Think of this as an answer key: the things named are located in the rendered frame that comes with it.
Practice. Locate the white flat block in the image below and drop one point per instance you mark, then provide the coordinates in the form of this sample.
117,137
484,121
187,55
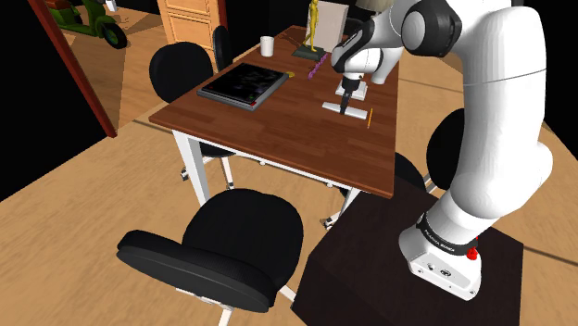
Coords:
361,92

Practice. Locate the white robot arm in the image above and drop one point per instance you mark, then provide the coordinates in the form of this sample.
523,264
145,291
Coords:
496,113

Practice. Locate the yellow pencil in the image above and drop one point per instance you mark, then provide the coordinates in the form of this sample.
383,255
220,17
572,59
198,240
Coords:
370,118

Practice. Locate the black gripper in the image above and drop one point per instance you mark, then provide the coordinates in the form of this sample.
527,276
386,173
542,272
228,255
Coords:
350,88

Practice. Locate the light wooden cabinet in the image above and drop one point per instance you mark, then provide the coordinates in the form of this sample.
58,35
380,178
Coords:
189,22

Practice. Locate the black tablet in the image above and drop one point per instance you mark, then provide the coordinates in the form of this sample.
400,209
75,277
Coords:
244,85

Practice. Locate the white mug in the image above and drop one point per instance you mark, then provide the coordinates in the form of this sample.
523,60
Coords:
267,46

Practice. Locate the brown wooden table white legs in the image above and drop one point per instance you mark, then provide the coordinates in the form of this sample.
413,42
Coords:
293,131

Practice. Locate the purple pen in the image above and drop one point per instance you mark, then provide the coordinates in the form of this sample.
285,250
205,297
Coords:
317,67

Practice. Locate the small yellow disc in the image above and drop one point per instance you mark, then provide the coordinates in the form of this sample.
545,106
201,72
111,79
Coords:
289,74

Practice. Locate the pale upright box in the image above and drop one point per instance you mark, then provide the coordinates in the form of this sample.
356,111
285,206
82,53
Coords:
333,22

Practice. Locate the white long flat remote control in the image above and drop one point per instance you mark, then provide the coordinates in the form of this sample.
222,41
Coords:
356,113

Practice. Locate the green scooter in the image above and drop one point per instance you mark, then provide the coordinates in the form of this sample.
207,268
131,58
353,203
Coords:
92,20

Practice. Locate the yellow figure on dark base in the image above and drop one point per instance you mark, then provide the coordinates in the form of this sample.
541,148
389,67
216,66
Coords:
312,27

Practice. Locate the black office chair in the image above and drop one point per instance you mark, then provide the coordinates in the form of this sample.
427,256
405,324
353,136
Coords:
444,149
222,45
180,67
244,234

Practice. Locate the red door frame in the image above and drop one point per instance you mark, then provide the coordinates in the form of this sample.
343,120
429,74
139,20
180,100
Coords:
72,67

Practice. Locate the dark robot stand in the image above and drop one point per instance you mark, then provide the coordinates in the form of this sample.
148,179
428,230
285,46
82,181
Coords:
361,271

